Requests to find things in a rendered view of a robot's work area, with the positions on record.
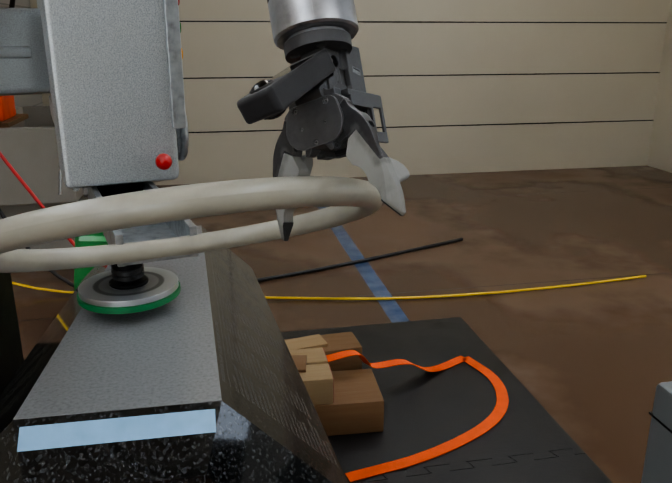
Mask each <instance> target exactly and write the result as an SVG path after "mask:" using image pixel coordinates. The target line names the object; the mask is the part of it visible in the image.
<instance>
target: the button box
mask: <svg viewBox="0 0 672 483"><path fill-rule="evenodd" d="M163 9H164V23H165V36H166V50H167V64H168V78H169V92H170V106H171V120H172V128H174V129H179V128H186V113H185V97H184V82H183V67H182V52H181V36H180V21H179V6H178V0H163Z"/></svg>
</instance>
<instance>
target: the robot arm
mask: <svg viewBox="0 0 672 483"><path fill-rule="evenodd" d="M267 2H268V9H269V15H270V22H271V28H272V34H273V40H274V43H275V45H276V46H277V47H278V48H280V49H282V50H284V53H285V59H286V61H287V62H288V63H290V64H292V65H290V66H289V67H287V68H286V69H284V70H283V71H281V72H280V73H278V74H277V75H275V76H274V77H272V78H271V79H265V80H261V81H259V82H257V83H256V84H255V85H254V86H253V87H252V89H251V91H250V92H249V94H247V95H246V96H244V97H243V98H241V99H240V100H238V102H237V107H238V109H239V110H240V112H241V114H242V116H243V118H244V119H245V121H246V123H248V124H253V123H255V122H257V121H260V120H262V119H264V120H272V119H276V118H278V117H280V116H281V115H282V114H283V113H284V112H285V111H286V109H287V108H288V107H289V111H288V113H287V115H286V117H285V119H284V120H285V121H284V124H283V129H282V132H281V134H280V136H279V138H278V140H277V143H276V146H275V149H274V155H273V177H290V176H310V174H311V171H312V167H313V158H315V157H316V156H317V159H318V160H331V159H334V158H337V159H339V158H343V157H347V159H348V160H349V161H350V162H351V164H352V165H354V166H358V167H360V168H361V169H362V170H363V171H364V172H365V174H366V175H367V178H368V182H369V183H370V184H371V185H373V186H374V187H376V189H377V190H378V191H379V193H380V197H381V201H382V202H383V203H384V204H386V205H387V206H388V207H390V208H391V209H392V210H393V211H395V212H396V213H397V214H399V215H400V216H404V214H405V213H406V208H405V199H404V194H403V190H402V187H401V184H400V182H402V181H404V180H406V179H407V178H409V176H410V174H409V171H408V169H407V168H406V167H405V166H404V165H403V164H402V163H400V162H399V161H396V160H394V159H392V158H390V157H388V155H387V154H386V153H385V152H384V150H383V149H382V148H381V147H380V144H379V143H389V141H388V135H387V129H386V124H385V118H384V112H383V106H382V100H381V96H380V95H375V94H371V93H366V87H365V81H364V75H363V69H362V64H361V58H360V52H359V48H358V47H355V46H352V42H351V39H353V38H354V37H355V35H356V34H357V33H358V31H359V27H358V21H357V15H356V9H355V3H354V0H267ZM373 108H376V109H379V113H380V119H381V125H382V131H383V132H379V131H377V127H376V121H375V115H374V109H373ZM302 151H305V152H306V155H303V156H302ZM295 209H298V208H289V209H277V210H276V215H277V221H278V226H279V231H280V236H281V239H282V240H284V241H288V240H289V236H290V233H291V230H292V227H293V224H294V222H293V213H294V210H295Z"/></svg>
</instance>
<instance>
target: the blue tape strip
mask: <svg viewBox="0 0 672 483"><path fill-rule="evenodd" d="M212 432H216V420H215V409H207V410H197V411H186V412H175V413H165V414H154V415H143V416H133V417H122V418H111V419H100V420H90V421H79V422H68V423H58V424H47V425H36V426H26V427H20V428H19V437H18V447H17V452H21V451H31V450H41V449H51V448H61V447H71V446H81V445H91V444H101V443H112V442H122V441H132V440H142V439H152V438H162V437H172V436H182V435H192V434H202V433H212Z"/></svg>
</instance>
